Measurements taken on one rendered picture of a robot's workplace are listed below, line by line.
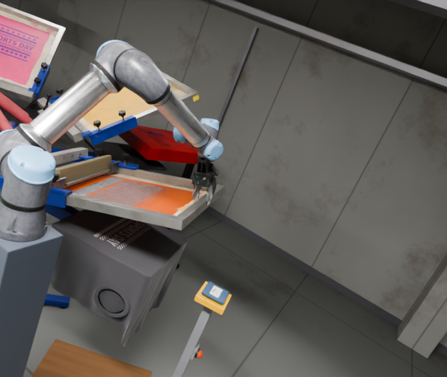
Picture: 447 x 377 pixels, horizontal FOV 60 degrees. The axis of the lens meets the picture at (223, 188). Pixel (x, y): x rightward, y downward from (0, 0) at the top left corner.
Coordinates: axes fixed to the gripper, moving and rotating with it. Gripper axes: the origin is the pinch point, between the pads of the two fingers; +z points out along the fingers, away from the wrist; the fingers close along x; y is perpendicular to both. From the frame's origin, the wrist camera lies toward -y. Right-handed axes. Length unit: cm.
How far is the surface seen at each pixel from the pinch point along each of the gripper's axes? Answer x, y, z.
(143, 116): -64, -67, -25
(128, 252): -26.5, 13.5, 24.8
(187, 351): 5, 14, 64
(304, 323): 57, -163, 146
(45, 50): -165, -104, -58
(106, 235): -39.5, 10.4, 21.2
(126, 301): -21, 22, 42
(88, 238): -43, 18, 20
